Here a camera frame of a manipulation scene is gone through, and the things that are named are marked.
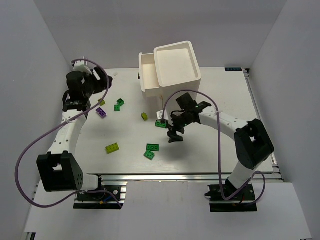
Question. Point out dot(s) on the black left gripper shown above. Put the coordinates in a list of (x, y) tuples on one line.
[(97, 81)]

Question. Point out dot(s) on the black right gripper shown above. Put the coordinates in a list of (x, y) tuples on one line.
[(175, 127)]

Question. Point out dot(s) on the green lego plate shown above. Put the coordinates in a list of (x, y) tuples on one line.
[(161, 124)]

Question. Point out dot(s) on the green lego plate two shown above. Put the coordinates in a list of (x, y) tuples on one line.
[(152, 147)]

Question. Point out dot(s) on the green sloped lego brick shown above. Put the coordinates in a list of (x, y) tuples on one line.
[(149, 154)]

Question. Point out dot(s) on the green small lego brick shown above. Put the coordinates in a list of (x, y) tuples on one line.
[(120, 102)]

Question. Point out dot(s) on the green square lego brick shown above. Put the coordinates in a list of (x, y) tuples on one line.
[(117, 108)]

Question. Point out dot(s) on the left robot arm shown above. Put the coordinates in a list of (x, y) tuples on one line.
[(58, 168)]

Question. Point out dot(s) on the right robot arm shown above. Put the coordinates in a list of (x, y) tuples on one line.
[(253, 144)]

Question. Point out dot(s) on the lime lego brick far left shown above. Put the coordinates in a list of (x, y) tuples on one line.
[(101, 102)]

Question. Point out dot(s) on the purple flat lego brick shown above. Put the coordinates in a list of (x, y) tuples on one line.
[(101, 112)]

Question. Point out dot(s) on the lime small lego brick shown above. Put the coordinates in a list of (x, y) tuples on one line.
[(144, 116)]

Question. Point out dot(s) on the lime long lego brick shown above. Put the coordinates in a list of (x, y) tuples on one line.
[(112, 148)]

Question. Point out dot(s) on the blue corner sticker right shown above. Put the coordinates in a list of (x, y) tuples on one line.
[(233, 69)]

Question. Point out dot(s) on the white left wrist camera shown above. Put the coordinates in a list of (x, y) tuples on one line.
[(80, 65)]

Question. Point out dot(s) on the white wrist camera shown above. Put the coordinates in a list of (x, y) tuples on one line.
[(162, 115), (80, 65)]

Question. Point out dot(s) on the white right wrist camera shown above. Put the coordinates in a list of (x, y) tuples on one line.
[(162, 115)]

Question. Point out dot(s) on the aluminium table front rail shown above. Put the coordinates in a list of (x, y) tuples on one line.
[(180, 177)]

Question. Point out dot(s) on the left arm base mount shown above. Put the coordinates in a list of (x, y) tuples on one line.
[(110, 195)]

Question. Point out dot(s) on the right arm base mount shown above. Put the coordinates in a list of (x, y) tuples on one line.
[(243, 202)]

